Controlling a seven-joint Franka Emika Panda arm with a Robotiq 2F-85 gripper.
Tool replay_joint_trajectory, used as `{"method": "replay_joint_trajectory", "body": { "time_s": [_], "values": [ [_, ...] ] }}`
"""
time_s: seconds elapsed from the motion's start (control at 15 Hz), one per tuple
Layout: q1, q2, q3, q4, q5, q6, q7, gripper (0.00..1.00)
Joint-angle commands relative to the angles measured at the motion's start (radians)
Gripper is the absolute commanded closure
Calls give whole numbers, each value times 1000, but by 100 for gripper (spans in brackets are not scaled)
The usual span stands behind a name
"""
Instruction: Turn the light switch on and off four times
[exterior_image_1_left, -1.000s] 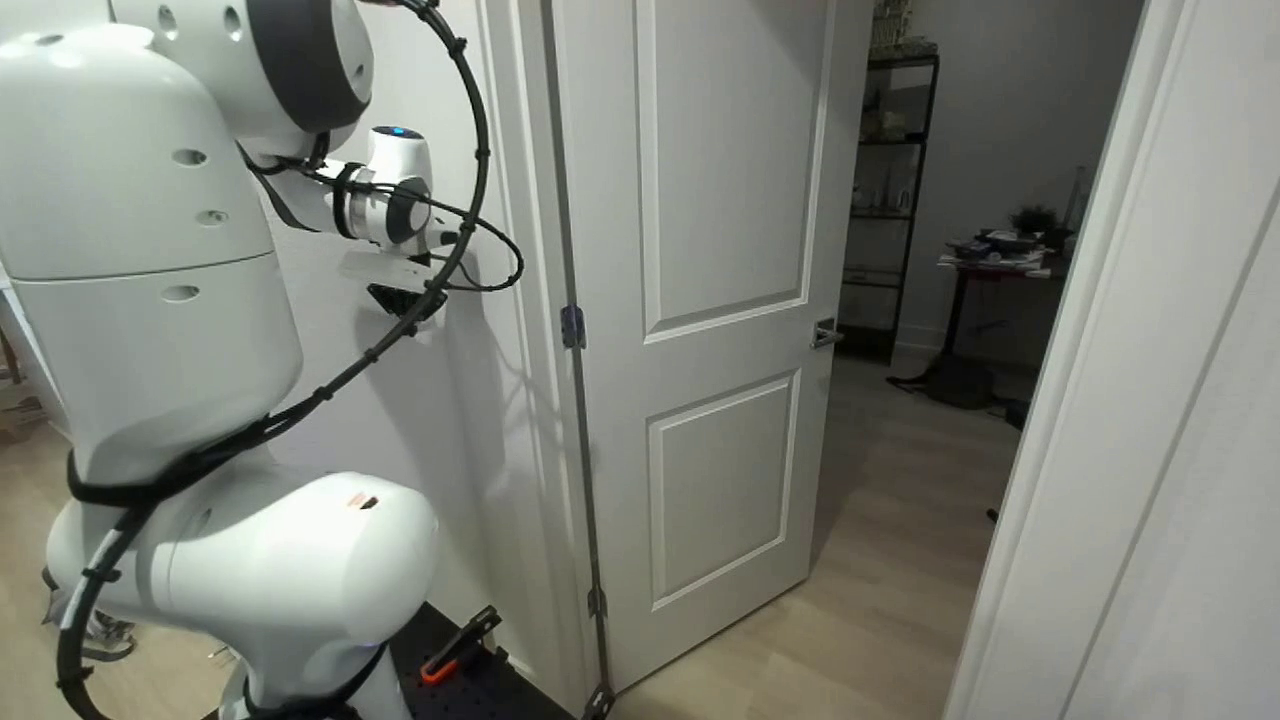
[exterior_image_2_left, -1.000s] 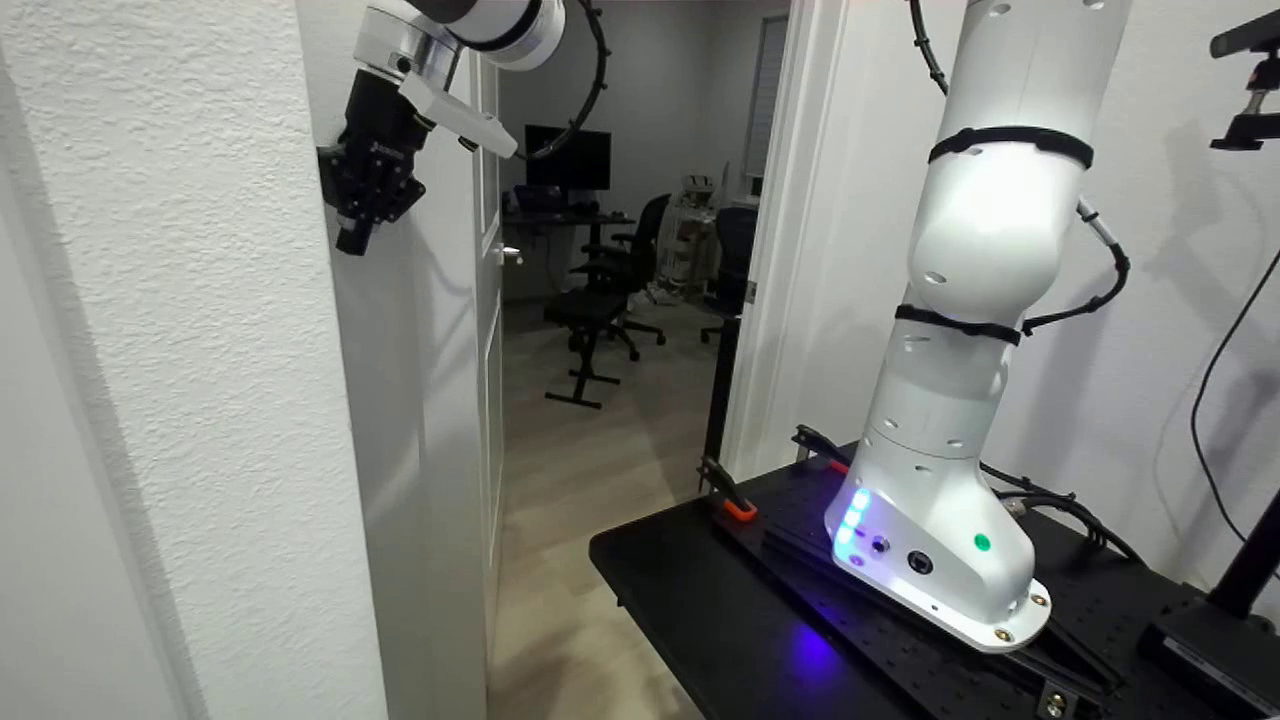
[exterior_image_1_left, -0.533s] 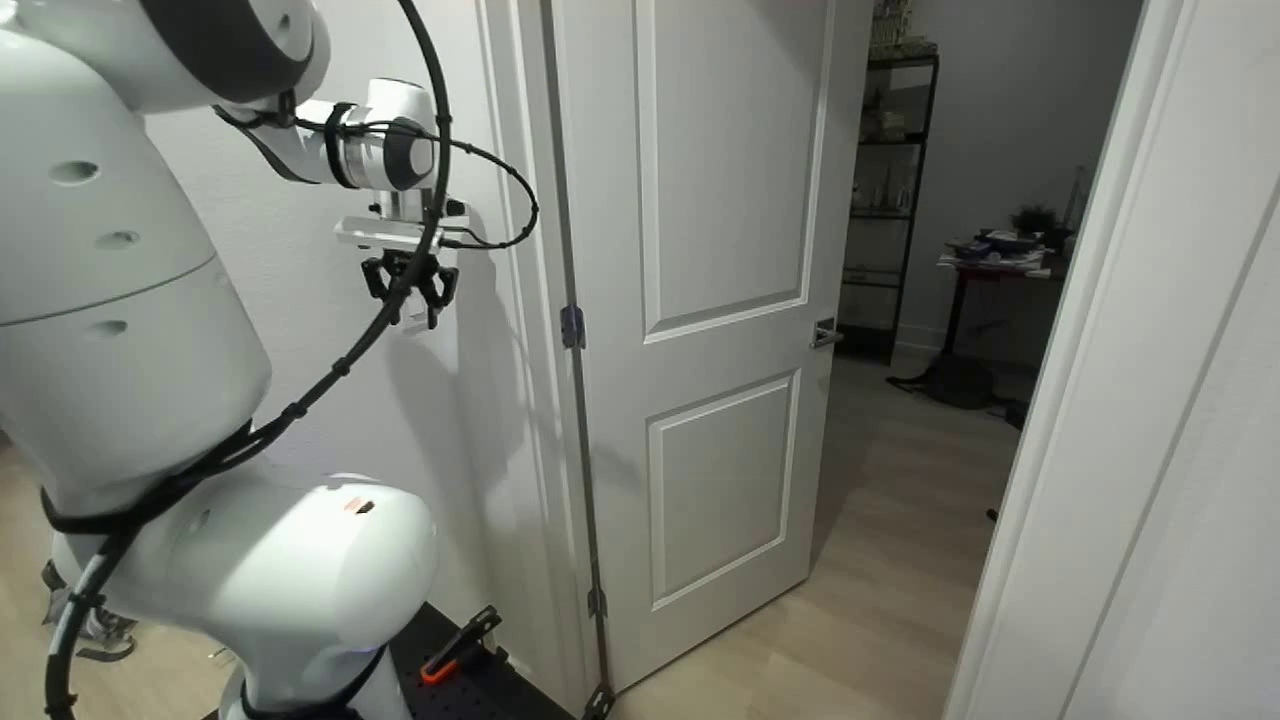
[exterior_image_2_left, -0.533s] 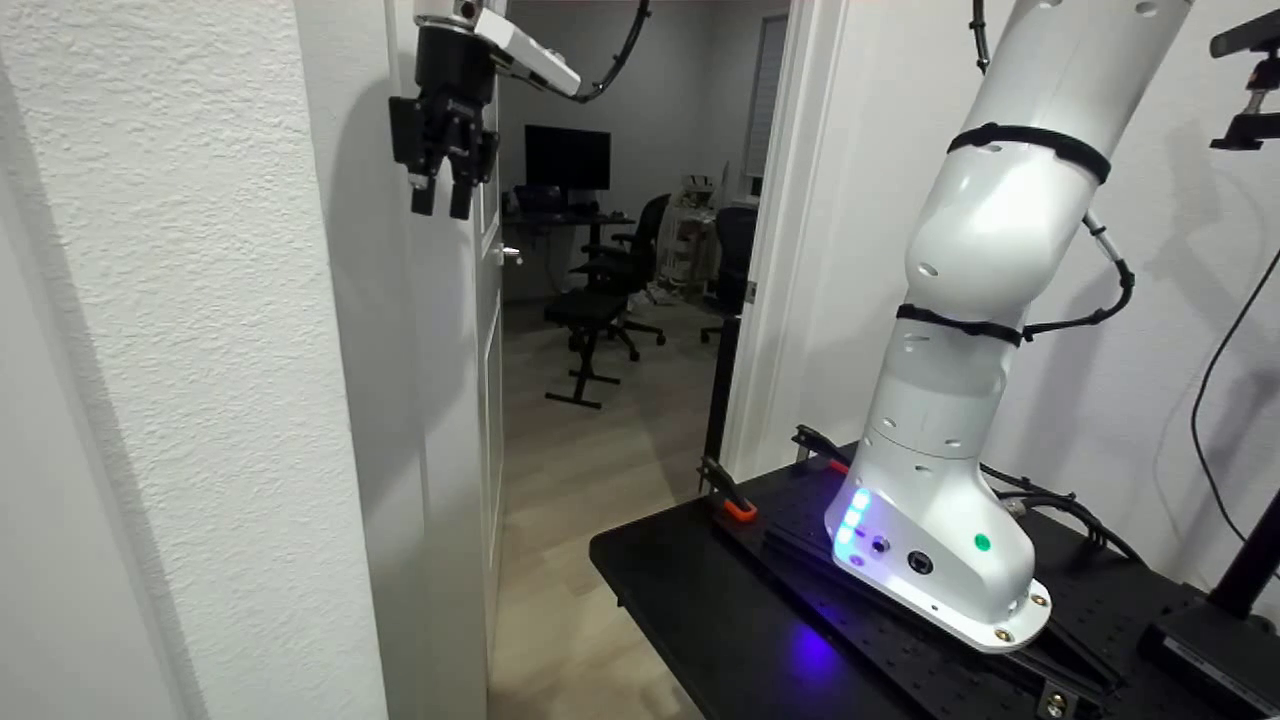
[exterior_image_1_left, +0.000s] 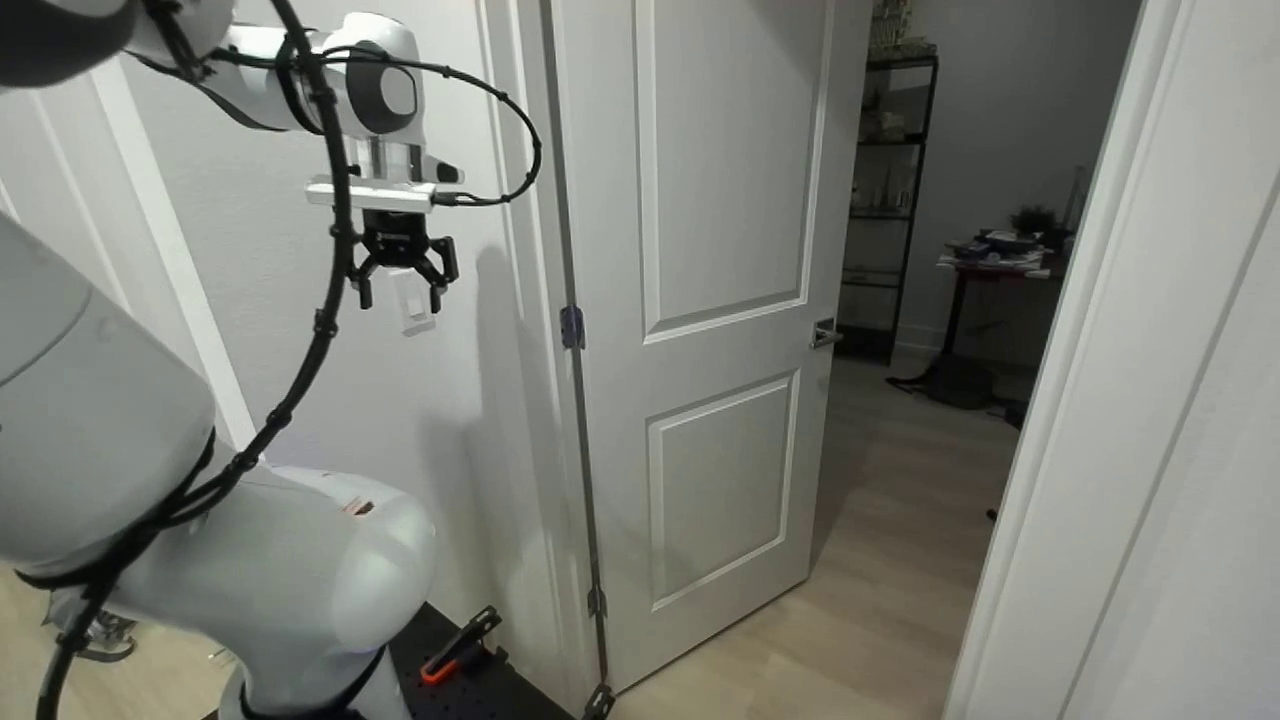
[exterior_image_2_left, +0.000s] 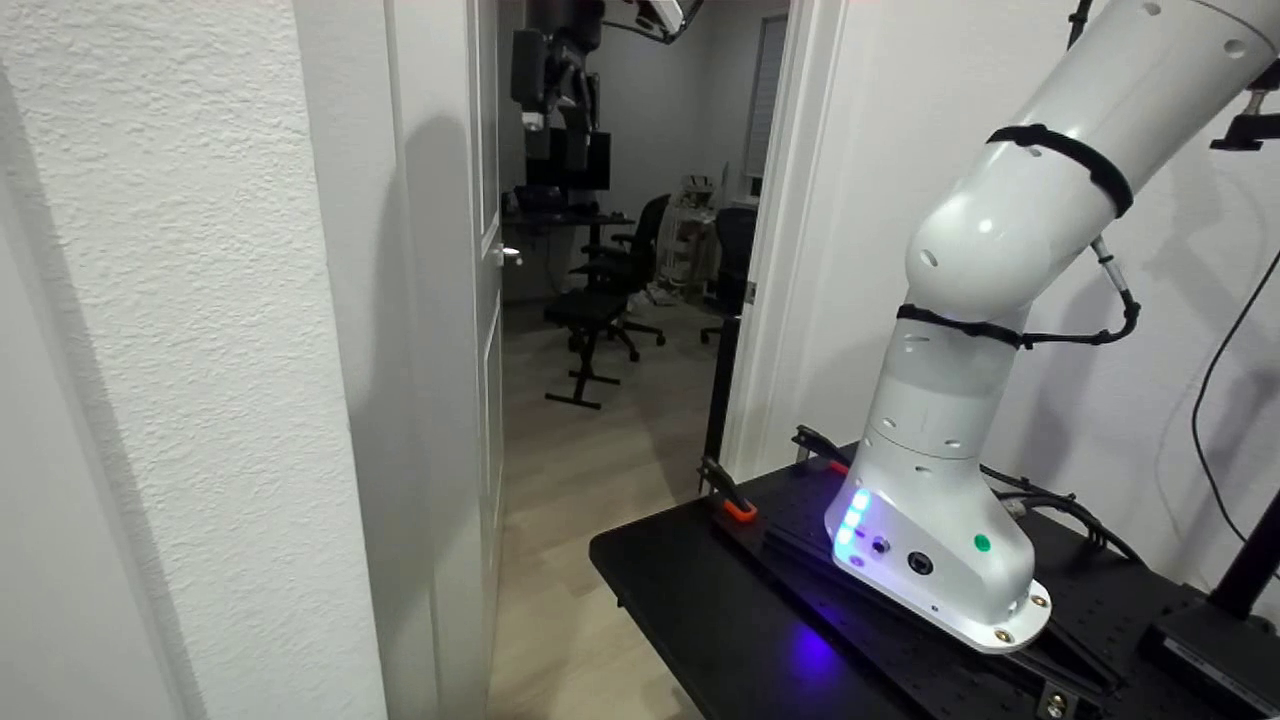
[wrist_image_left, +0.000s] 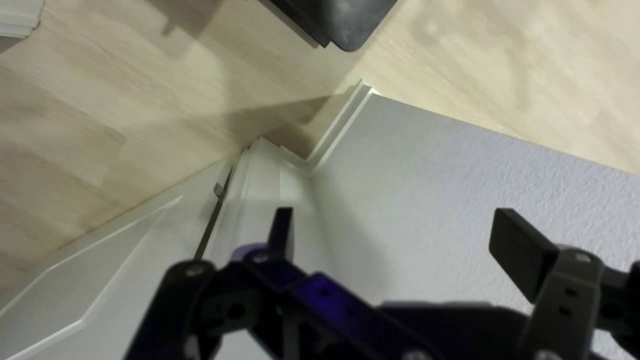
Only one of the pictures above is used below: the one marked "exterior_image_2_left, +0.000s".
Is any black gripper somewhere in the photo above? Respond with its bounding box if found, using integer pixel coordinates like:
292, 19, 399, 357
504, 0, 610, 140

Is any black computer monitor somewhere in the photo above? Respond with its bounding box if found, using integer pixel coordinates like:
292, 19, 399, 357
519, 124, 616, 196

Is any dark computer desk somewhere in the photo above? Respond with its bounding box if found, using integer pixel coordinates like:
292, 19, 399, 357
500, 196, 639, 307

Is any black office chair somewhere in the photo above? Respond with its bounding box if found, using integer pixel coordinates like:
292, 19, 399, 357
579, 189, 674, 363
694, 200, 765, 350

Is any white cart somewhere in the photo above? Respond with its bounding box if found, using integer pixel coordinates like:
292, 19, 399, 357
661, 164, 733, 280

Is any black stool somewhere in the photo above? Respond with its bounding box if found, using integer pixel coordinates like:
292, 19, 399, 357
540, 286, 631, 417

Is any white plain door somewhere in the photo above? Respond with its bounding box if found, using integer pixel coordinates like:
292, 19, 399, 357
459, 0, 510, 631

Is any black upright bar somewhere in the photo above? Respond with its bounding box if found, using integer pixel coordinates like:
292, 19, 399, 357
698, 307, 747, 471

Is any white tall cabinet door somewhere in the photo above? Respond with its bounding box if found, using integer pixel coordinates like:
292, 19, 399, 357
288, 0, 500, 720

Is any red black clamp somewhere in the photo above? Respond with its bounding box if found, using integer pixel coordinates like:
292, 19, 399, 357
789, 420, 860, 483

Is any orange black clamp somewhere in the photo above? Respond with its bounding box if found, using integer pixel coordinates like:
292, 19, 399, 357
694, 451, 765, 529

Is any black mounting table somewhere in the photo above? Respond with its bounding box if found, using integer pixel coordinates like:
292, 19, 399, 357
585, 446, 1280, 720

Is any black stand pole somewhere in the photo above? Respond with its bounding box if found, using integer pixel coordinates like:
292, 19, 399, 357
1205, 483, 1280, 623

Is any black stand base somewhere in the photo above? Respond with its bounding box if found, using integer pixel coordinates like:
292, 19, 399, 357
1143, 586, 1280, 720

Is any white door frame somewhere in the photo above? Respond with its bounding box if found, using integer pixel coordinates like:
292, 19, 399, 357
714, 0, 847, 490

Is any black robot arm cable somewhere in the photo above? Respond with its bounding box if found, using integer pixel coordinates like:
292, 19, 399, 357
891, 0, 1146, 357

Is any black cable bundle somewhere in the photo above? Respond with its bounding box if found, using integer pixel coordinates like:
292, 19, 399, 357
978, 455, 1114, 556

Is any black camera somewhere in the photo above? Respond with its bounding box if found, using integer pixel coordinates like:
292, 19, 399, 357
1205, 57, 1280, 156

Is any thin black wall cable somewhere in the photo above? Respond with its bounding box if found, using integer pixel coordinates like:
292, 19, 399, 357
1182, 246, 1280, 553

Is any metal table bracket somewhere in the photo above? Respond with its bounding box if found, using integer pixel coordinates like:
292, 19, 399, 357
1031, 677, 1079, 720

